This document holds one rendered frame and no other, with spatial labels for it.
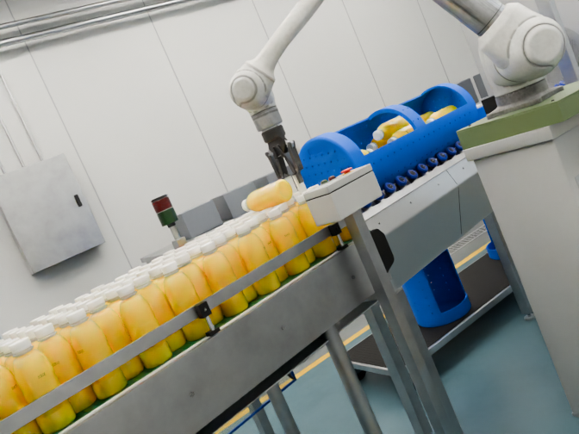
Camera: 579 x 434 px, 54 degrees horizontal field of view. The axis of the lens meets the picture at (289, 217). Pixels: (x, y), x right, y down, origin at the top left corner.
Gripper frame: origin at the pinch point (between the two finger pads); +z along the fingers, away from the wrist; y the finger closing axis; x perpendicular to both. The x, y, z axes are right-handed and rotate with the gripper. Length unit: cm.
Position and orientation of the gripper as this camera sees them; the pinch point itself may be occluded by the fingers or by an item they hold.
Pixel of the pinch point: (295, 185)
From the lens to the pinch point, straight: 185.2
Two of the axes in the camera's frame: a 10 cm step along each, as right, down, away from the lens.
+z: 4.0, 9.1, 1.0
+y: -6.2, 1.9, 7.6
